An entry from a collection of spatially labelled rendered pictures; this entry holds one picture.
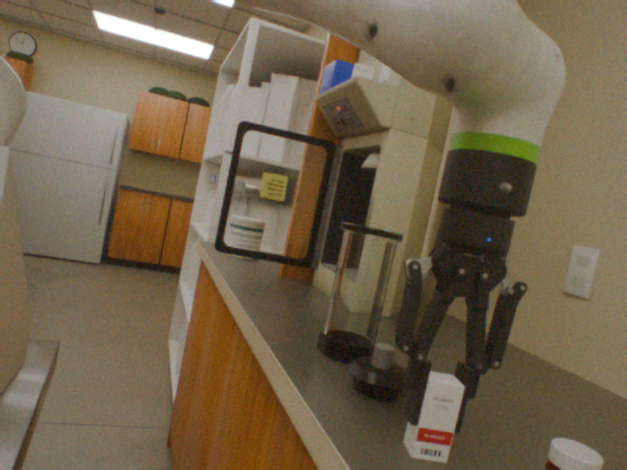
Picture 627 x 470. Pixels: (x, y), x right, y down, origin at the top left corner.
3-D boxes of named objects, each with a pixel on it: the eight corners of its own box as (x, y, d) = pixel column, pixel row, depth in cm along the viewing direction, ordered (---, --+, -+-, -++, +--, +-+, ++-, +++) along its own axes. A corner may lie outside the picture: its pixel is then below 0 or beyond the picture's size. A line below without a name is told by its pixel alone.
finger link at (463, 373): (458, 360, 53) (463, 361, 53) (443, 419, 53) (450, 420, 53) (467, 369, 50) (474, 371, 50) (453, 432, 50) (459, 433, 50)
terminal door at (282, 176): (311, 268, 147) (337, 142, 145) (213, 251, 141) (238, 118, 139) (311, 268, 148) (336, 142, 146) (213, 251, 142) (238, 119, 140)
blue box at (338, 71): (348, 104, 144) (354, 75, 144) (361, 99, 135) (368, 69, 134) (318, 95, 141) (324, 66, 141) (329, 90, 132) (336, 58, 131)
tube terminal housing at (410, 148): (380, 294, 158) (429, 66, 153) (434, 322, 127) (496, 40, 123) (312, 284, 149) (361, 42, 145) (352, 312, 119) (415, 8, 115)
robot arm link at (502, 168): (470, 143, 44) (560, 164, 45) (431, 155, 56) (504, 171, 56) (457, 207, 44) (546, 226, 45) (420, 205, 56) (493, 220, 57)
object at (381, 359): (387, 379, 74) (397, 338, 73) (418, 405, 65) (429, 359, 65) (334, 375, 71) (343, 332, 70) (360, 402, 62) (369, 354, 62)
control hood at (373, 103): (342, 137, 147) (348, 106, 146) (390, 127, 116) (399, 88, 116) (307, 128, 143) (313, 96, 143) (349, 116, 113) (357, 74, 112)
